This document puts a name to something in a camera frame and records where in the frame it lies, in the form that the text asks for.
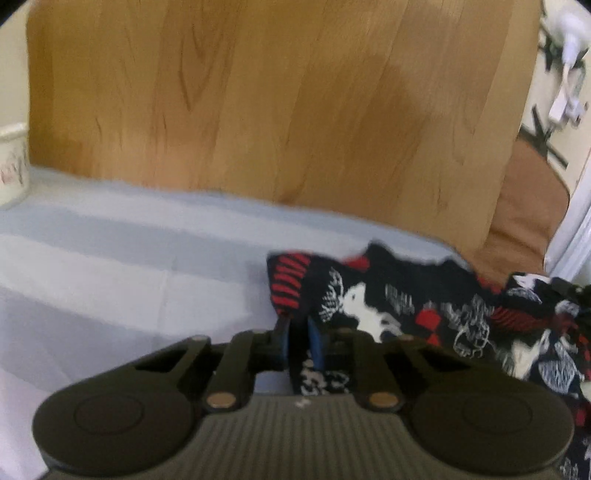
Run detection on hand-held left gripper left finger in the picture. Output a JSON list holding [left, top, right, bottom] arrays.
[[134, 318, 291, 412]]

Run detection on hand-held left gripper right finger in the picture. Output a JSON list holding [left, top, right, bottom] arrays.
[[307, 318, 465, 412]]

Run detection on black red printed garment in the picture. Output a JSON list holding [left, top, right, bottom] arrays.
[[267, 240, 591, 480]]

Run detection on blue white striped bed sheet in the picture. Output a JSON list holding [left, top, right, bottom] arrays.
[[0, 166, 467, 480]]

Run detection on brown cushion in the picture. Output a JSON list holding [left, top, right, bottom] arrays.
[[470, 138, 571, 288]]

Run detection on black tape cross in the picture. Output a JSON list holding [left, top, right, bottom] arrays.
[[516, 104, 570, 172]]

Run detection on white enamel mug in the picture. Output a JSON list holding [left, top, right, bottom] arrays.
[[0, 124, 31, 208]]

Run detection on white bulb lamp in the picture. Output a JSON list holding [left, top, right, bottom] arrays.
[[550, 8, 591, 68]]

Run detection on wood grain wall panel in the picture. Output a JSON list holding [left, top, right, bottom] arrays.
[[25, 0, 544, 274]]

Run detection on white window frame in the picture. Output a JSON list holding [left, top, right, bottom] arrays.
[[544, 157, 591, 288]]

